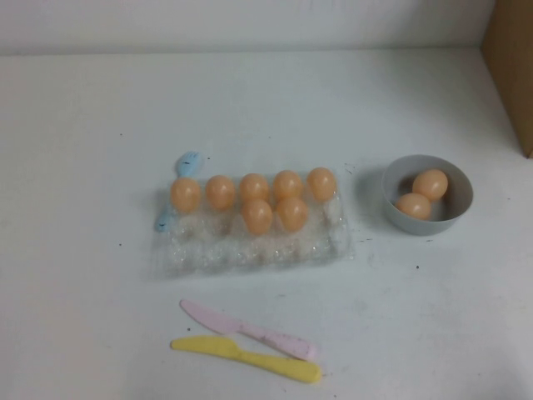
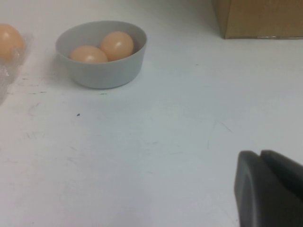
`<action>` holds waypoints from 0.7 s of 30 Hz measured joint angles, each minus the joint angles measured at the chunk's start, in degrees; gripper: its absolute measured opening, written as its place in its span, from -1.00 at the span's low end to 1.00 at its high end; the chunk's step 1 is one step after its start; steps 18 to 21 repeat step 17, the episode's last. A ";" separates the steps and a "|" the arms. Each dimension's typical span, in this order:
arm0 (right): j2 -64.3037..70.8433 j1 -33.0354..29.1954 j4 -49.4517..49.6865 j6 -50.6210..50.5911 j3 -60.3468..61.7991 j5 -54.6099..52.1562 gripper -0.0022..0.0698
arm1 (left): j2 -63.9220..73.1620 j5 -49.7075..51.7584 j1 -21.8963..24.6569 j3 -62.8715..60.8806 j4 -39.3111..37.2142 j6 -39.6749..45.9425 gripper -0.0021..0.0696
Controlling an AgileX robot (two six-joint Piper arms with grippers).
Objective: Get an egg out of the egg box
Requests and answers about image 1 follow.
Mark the yellow plastic knife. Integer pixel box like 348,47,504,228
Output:
170,335,323,383

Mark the grey plastic bowl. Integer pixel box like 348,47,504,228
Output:
381,154,475,238

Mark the pink plastic knife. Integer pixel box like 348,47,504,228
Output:
179,298,320,362

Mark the orange plastic egg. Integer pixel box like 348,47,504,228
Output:
205,174,237,211
412,167,450,203
272,169,305,200
276,196,310,232
306,166,337,202
241,198,274,235
394,192,433,221
170,177,202,213
238,172,271,203

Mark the brown cardboard box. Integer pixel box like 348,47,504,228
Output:
482,0,533,160

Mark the clear plastic egg tray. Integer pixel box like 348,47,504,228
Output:
147,165,356,283

